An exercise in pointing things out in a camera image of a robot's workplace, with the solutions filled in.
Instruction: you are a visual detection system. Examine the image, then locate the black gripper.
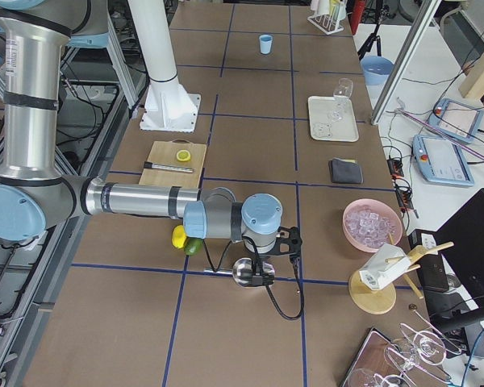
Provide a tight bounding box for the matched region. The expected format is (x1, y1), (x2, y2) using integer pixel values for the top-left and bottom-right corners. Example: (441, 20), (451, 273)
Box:
(272, 227), (301, 256)

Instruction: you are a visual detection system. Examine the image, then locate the light blue cup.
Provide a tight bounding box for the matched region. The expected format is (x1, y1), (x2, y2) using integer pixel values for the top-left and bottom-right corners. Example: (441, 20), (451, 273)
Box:
(259, 34), (273, 55)

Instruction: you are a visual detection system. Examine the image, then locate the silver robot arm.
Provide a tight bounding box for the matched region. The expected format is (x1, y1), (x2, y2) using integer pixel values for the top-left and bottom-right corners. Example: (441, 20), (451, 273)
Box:
(0, 1), (302, 256)

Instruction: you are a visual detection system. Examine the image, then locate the metal ice scoop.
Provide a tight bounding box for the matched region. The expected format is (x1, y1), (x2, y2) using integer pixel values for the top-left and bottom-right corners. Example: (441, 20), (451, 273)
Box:
(203, 257), (275, 287)

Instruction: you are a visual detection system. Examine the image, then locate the pink bowl of ice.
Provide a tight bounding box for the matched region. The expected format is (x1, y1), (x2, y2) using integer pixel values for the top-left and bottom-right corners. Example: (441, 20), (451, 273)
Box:
(342, 198), (403, 252)

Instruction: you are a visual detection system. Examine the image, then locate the blue bowl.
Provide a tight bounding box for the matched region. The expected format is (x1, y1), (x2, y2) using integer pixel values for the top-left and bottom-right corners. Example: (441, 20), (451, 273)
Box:
(361, 56), (394, 85)

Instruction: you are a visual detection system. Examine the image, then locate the dark grey folded cloth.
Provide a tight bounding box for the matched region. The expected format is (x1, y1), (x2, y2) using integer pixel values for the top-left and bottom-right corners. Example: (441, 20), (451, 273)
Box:
(328, 158), (363, 184)

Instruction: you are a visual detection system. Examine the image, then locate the white carton box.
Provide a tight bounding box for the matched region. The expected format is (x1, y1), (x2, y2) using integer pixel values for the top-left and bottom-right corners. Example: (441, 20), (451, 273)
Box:
(359, 243), (411, 291)

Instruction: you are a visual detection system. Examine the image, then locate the green lime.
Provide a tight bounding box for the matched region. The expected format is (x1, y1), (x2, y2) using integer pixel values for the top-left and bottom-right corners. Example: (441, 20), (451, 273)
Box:
(183, 237), (203, 256)

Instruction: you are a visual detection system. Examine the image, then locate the wooden cup stand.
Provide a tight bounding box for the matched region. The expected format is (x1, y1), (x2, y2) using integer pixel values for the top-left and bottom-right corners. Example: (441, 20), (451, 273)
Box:
(348, 242), (454, 314)

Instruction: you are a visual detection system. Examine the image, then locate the yellow lemon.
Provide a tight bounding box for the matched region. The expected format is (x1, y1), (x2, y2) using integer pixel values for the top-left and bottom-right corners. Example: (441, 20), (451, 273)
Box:
(171, 225), (187, 249)

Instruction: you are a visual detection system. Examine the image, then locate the cream bear tray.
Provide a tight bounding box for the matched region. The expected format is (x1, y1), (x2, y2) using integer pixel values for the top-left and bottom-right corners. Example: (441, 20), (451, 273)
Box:
(307, 96), (359, 143)

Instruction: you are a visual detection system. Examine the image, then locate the wooden cutting board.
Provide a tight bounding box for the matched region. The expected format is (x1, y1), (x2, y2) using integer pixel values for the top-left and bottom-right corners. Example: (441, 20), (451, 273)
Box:
(139, 141), (207, 189)

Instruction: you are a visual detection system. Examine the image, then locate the glass holder rack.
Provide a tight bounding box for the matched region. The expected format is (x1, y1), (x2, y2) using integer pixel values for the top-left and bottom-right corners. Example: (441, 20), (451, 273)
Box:
(340, 318), (462, 386)

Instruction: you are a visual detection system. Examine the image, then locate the clear wine glass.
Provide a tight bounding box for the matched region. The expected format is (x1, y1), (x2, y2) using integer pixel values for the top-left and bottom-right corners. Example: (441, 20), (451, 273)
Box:
(328, 77), (353, 123)

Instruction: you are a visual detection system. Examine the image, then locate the lower blue teach pendant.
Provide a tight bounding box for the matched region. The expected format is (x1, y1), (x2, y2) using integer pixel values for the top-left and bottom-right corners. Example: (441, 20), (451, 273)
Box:
(412, 135), (474, 187)

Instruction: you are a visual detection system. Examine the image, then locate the metal rod green tip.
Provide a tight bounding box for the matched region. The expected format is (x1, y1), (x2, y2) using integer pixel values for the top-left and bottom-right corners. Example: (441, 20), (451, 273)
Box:
(394, 98), (484, 163)

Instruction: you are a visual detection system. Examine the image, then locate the black monitor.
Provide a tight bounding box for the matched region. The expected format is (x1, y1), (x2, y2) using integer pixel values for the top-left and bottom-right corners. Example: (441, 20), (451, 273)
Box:
(433, 188), (484, 333)

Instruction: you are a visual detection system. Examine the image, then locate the white cup rack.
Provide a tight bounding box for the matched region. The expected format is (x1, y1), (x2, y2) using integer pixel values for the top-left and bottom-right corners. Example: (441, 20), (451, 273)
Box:
(307, 0), (346, 35)

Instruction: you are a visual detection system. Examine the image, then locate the red cylinder bottle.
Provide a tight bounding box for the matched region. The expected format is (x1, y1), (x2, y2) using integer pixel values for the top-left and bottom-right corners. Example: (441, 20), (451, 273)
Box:
(350, 0), (366, 35)

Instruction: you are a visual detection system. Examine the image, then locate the black handled knife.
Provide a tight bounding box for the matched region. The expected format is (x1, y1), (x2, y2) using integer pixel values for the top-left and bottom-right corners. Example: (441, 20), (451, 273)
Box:
(144, 161), (194, 173)

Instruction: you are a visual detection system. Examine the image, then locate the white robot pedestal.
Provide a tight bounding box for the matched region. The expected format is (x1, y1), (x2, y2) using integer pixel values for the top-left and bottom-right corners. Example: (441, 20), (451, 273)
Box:
(128, 0), (201, 133)

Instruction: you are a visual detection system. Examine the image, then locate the aluminium frame post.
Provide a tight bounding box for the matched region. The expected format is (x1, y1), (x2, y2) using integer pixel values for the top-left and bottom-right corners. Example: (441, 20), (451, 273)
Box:
(370, 0), (441, 125)

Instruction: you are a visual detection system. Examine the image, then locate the black camera tripod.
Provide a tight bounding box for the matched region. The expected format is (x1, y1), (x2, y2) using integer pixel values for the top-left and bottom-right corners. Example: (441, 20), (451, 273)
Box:
(357, 0), (390, 60)

